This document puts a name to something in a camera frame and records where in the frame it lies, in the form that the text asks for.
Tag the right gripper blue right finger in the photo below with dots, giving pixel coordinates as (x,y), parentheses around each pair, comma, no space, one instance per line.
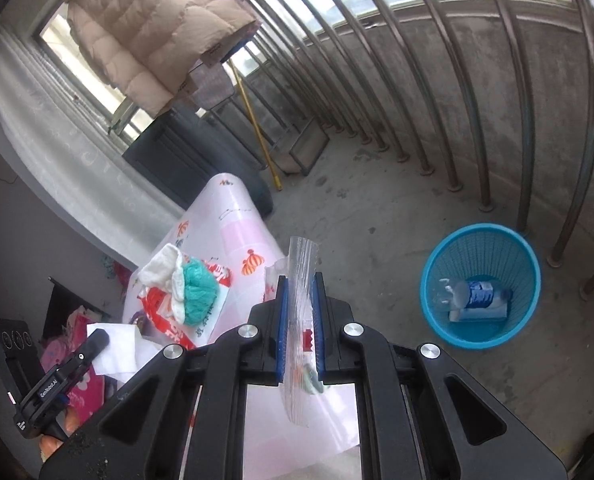
(318,304)

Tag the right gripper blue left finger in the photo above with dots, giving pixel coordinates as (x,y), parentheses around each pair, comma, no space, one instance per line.
(282,327)

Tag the white and teal bag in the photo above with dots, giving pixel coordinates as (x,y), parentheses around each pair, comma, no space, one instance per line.
(191,285)

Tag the clear plastic zip bag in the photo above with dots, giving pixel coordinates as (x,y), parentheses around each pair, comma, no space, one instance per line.
(301,385)

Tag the red white plastic package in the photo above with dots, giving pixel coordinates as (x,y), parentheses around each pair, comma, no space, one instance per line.
(156,305)

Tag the white paper sheet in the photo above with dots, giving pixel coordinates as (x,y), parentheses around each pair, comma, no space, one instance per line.
(126,352)

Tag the blue white bottle in basket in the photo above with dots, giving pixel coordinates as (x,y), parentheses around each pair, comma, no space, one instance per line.
(473,300)

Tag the blue plastic waste basket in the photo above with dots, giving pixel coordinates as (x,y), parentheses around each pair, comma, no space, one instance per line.
(483,251)

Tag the dark metal cabinet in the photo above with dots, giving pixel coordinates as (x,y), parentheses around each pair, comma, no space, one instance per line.
(180,152)

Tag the white sheer curtain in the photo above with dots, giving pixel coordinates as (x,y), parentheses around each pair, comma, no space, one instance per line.
(63,154)

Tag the metal balcony railing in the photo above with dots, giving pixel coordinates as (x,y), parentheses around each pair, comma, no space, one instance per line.
(494,96)

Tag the beige puffer jacket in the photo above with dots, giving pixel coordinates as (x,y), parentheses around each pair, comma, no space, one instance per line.
(147,48)

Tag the yellow broom handle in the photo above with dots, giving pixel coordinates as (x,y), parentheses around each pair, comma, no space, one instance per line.
(257,130)

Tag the metal frame stand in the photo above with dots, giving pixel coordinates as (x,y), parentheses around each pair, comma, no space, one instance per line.
(299,149)

